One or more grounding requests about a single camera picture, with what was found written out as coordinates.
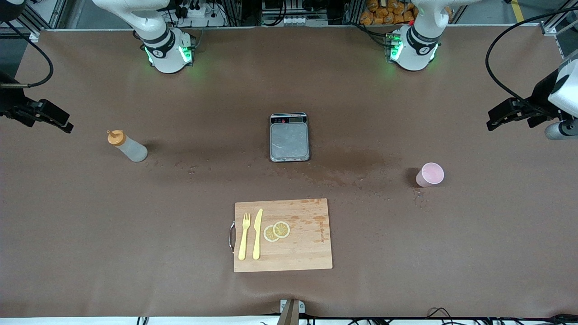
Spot white socket strip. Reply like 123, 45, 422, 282
264, 15, 329, 27

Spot clear squeeze bottle orange cap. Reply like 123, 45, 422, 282
107, 130, 148, 163

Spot yellow plastic knife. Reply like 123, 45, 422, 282
252, 208, 263, 260

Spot silver digital kitchen scale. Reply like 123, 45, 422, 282
270, 112, 311, 163

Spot yellow plastic fork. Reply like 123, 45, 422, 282
238, 213, 251, 261

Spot pink plastic cup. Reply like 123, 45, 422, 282
415, 162, 445, 188

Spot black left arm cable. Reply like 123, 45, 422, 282
485, 7, 578, 114

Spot wooden cutting board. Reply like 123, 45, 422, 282
229, 198, 333, 273

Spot metal table edge bracket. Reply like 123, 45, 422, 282
279, 299, 306, 325

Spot white power strip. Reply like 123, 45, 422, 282
174, 5, 226, 27

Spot orange snack bags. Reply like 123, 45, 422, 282
360, 0, 418, 26

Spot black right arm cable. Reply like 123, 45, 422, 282
0, 20, 54, 88

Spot aluminium frame profile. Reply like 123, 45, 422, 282
540, 5, 578, 50
0, 9, 68, 42

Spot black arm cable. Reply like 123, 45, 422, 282
0, 20, 54, 88
485, 7, 578, 114

